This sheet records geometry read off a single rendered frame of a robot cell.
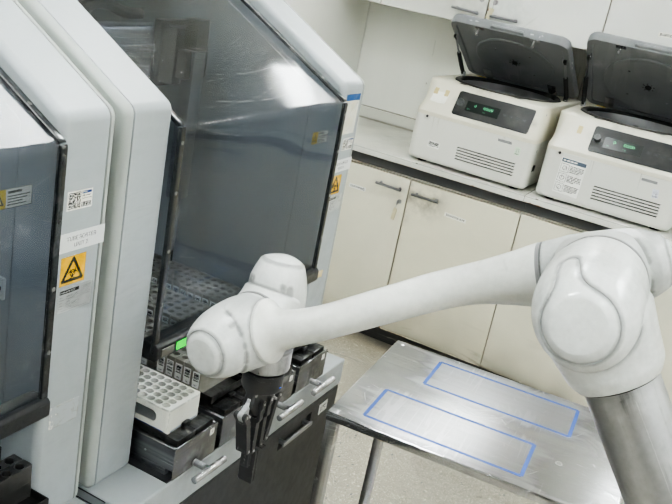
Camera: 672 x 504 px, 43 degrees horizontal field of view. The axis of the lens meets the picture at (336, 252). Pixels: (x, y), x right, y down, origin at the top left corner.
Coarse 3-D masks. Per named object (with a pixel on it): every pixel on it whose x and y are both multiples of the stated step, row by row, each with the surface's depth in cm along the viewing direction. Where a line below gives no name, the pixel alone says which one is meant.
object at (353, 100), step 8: (352, 96) 198; (360, 96) 202; (352, 104) 199; (352, 112) 201; (352, 120) 202; (344, 128) 200; (352, 128) 203; (352, 136) 205; (344, 144) 202; (336, 176) 204; (336, 184) 205; (336, 192) 207; (336, 200) 208; (328, 208) 206; (336, 208) 210; (320, 272) 214
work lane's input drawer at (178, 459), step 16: (208, 416) 169; (144, 432) 162; (160, 432) 161; (176, 432) 162; (192, 432) 163; (208, 432) 168; (144, 448) 162; (160, 448) 160; (176, 448) 160; (192, 448) 164; (208, 448) 170; (160, 464) 161; (176, 464) 161; (192, 464) 166; (192, 480) 161
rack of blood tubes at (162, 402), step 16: (144, 368) 173; (144, 384) 167; (160, 384) 169; (176, 384) 170; (144, 400) 162; (160, 400) 163; (176, 400) 164; (192, 400) 166; (144, 416) 163; (160, 416) 161; (176, 416) 162; (192, 416) 168
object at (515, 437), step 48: (384, 384) 195; (432, 384) 199; (480, 384) 204; (336, 432) 181; (384, 432) 176; (432, 432) 179; (480, 432) 183; (528, 432) 187; (576, 432) 191; (528, 480) 169; (576, 480) 172
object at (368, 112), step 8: (360, 112) 454; (368, 112) 452; (376, 112) 450; (384, 112) 448; (392, 112) 447; (376, 120) 451; (384, 120) 449; (392, 120) 446; (400, 120) 444; (408, 120) 442; (408, 128) 443
